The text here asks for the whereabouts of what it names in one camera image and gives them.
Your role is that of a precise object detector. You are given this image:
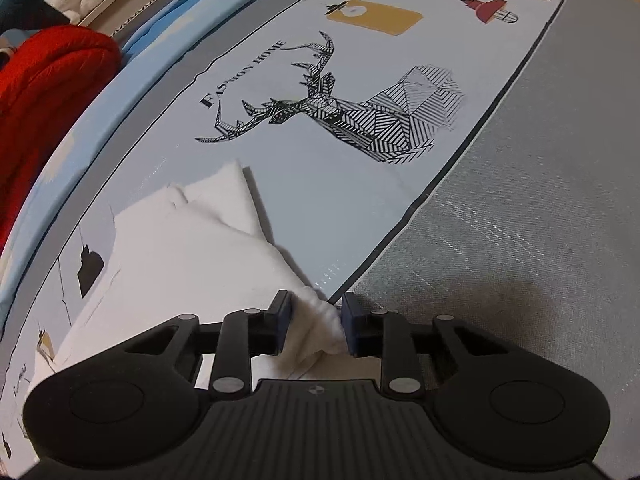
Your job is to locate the red folded blanket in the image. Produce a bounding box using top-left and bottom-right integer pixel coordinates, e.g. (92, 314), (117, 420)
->
(0, 25), (122, 246)

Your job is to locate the light blue sheet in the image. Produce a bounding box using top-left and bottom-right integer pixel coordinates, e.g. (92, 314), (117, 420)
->
(0, 0), (281, 261)

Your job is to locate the deer printed bed sheet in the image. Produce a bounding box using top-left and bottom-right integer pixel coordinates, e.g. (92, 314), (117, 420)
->
(0, 0), (581, 480)

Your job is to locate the white long-sleeve shirt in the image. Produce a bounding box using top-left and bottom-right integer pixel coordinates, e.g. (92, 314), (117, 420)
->
(30, 159), (351, 391)

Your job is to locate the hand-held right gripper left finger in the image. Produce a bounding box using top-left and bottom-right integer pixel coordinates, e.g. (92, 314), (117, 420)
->
(120, 290), (293, 401)

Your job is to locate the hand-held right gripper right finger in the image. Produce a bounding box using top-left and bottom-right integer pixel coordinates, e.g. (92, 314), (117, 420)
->
(340, 292), (506, 401)

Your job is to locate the dark teal shark plush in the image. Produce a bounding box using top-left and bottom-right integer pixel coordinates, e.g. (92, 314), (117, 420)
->
(0, 0), (76, 36)

